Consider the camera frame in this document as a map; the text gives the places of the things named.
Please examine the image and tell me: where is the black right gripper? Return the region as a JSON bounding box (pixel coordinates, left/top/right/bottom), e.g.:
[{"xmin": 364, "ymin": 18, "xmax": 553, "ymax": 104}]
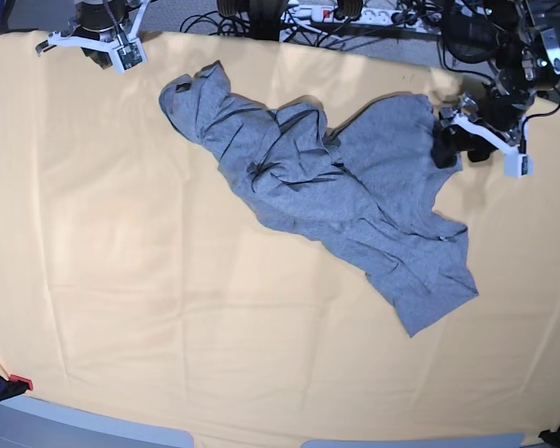
[{"xmin": 73, "ymin": 4, "xmax": 131, "ymax": 70}]

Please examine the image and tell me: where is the white power strip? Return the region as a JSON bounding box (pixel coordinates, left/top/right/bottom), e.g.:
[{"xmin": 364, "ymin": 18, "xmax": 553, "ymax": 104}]
[{"xmin": 281, "ymin": 1, "xmax": 441, "ymax": 35}]

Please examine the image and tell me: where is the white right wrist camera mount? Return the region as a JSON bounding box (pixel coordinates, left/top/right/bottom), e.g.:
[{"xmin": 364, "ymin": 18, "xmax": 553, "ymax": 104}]
[{"xmin": 35, "ymin": 0, "xmax": 150, "ymax": 73}]

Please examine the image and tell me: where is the grey t-shirt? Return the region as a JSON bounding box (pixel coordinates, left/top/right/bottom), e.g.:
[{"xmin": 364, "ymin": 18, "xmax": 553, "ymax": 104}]
[{"xmin": 159, "ymin": 63, "xmax": 478, "ymax": 335}]

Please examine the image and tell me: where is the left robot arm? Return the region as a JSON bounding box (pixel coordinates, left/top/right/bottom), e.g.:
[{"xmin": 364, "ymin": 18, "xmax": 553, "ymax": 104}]
[{"xmin": 431, "ymin": 1, "xmax": 560, "ymax": 177}]

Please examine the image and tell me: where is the red black table clamp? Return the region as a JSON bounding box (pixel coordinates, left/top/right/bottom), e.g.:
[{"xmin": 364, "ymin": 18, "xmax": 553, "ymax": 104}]
[{"xmin": 0, "ymin": 375, "xmax": 34, "ymax": 402}]

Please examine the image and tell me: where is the yellow tablecloth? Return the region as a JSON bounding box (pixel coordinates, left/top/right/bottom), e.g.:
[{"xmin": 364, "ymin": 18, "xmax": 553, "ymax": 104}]
[{"xmin": 0, "ymin": 33, "xmax": 560, "ymax": 447}]

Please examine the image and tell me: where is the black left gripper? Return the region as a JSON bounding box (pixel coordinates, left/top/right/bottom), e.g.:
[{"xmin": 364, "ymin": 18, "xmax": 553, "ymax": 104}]
[{"xmin": 430, "ymin": 83, "xmax": 535, "ymax": 169}]

